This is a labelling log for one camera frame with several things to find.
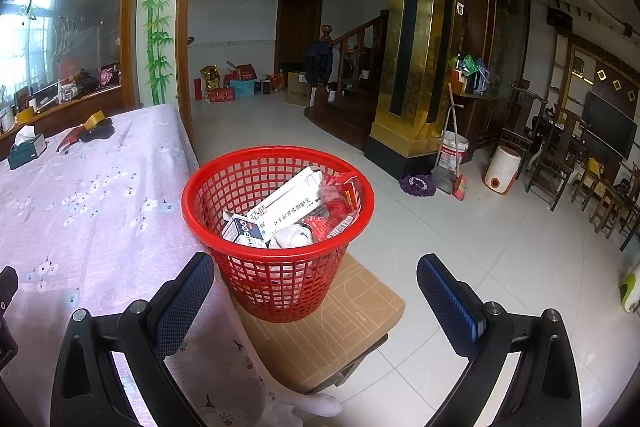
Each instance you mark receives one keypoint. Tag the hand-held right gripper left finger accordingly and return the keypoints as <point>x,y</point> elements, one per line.
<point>185,302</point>

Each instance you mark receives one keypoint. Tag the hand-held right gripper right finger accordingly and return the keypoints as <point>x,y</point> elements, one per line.
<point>447,302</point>

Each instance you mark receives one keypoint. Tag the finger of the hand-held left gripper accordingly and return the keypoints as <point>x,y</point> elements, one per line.
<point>7,284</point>

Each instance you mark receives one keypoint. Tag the small blue white box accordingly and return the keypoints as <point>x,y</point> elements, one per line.
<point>245,232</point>

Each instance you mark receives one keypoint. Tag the red plastic basket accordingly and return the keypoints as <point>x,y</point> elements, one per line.
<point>280,282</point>

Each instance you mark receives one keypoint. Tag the white cloth green edge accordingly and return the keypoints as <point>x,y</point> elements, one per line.
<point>292,236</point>

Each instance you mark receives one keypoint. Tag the red white box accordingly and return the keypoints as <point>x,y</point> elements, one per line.
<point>345,207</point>

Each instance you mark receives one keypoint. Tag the long white box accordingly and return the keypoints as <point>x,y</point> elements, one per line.
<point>290,207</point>

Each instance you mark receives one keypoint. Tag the red plastic wrapper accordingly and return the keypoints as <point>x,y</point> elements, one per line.
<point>316,225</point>

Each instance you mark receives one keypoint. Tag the tan cushioned stool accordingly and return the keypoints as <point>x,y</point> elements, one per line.
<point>345,307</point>

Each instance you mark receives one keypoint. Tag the broom with dustpan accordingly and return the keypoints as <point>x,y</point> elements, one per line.
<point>457,187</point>

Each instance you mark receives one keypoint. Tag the purple mop head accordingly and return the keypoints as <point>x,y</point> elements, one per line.
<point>417,185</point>

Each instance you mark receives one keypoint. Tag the teal tissue box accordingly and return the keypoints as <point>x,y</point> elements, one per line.
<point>27,152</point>

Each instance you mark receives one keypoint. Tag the white bucket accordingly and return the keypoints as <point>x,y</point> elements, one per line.
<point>457,149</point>

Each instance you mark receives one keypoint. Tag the flat dark red packet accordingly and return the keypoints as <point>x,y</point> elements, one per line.
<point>70,138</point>

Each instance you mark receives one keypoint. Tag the dark wooden chair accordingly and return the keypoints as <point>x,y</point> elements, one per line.
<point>550,167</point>
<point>517,139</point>
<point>612,207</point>

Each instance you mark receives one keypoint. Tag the black pouch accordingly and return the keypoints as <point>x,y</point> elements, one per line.
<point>100,132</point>

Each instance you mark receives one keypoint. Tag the brown tape roll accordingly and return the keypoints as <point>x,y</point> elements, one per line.
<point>94,121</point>

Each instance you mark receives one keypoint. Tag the wooden counter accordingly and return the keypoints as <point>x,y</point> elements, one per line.
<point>75,109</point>

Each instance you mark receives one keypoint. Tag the red gift box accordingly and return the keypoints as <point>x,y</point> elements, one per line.
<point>220,95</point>

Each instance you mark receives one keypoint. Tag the wooden staircase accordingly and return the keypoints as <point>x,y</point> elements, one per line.
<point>350,107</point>

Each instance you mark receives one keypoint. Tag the blue gift box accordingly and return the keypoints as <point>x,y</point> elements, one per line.
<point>242,89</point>

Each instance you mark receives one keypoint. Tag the gold gift bag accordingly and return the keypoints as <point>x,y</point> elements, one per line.
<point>211,77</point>

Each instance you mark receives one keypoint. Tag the cardboard box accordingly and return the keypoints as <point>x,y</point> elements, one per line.
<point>299,89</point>

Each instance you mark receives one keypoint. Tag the gold pillar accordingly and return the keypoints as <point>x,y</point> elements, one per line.
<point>425,32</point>

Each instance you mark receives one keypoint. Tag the dark jacket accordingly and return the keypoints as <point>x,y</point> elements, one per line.
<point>318,62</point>

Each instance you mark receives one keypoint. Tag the bamboo painted panel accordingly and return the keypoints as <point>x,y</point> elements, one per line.
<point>159,22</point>

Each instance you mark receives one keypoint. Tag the etched glass panel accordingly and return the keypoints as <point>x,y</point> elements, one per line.
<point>65,7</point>

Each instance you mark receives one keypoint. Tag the dark wooden door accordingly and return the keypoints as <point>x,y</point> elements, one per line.
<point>298,32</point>

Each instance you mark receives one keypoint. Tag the black wall screen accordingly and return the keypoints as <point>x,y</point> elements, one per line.
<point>610,124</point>

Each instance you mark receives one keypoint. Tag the black wall speaker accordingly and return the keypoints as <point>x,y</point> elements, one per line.
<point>559,17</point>

